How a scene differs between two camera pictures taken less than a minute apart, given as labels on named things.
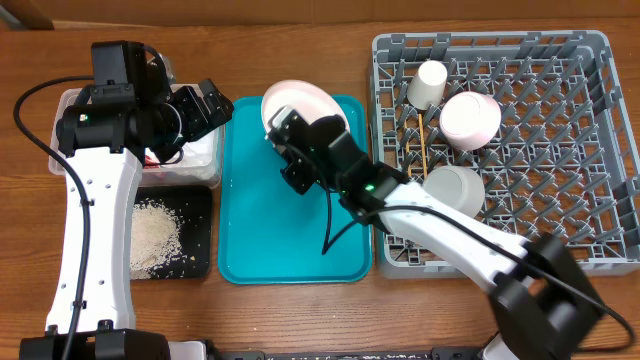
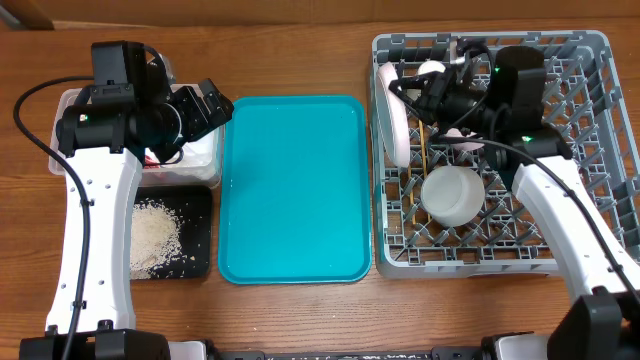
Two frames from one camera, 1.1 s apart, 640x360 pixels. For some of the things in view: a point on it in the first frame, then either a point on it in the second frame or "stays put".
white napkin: (197, 153) stays put
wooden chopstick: (423, 144) stays put
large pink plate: (306, 99) → (392, 117)
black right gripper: (298, 173) → (435, 86)
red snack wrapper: (151, 162) stays put
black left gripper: (201, 119) stays put
